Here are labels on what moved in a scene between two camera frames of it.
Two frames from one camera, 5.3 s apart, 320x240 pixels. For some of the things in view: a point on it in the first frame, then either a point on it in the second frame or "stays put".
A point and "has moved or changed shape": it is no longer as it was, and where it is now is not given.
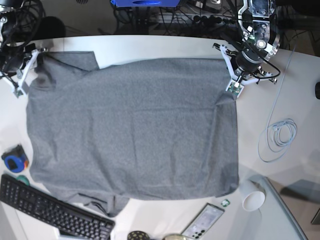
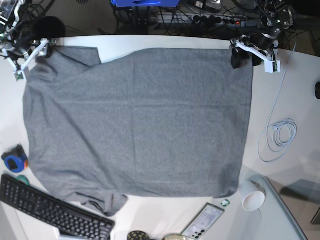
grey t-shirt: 157,129 has moved or changed shape
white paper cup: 253,196 stays put
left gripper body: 15,64 -> 21,54
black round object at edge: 317,90 stays put
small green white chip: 225,202 stays put
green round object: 23,179 stays put
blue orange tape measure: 15,160 stays put
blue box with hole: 146,3 stays put
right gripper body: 244,67 -> 261,46
